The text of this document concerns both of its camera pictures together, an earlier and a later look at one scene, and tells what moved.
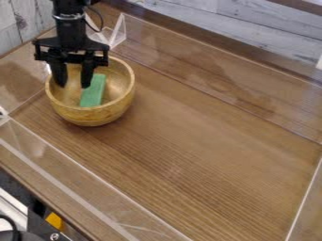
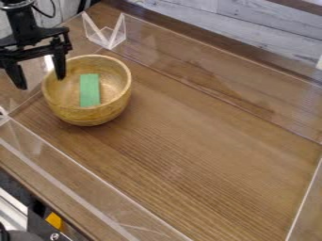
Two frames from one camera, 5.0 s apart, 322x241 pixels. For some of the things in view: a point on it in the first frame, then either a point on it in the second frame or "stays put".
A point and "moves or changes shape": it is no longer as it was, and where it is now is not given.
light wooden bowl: x=64 y=98 stays put
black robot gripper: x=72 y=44 → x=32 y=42
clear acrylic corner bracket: x=107 y=36 stays put
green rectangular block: x=91 y=94 moves or changes shape
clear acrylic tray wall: x=105 y=212 stays put
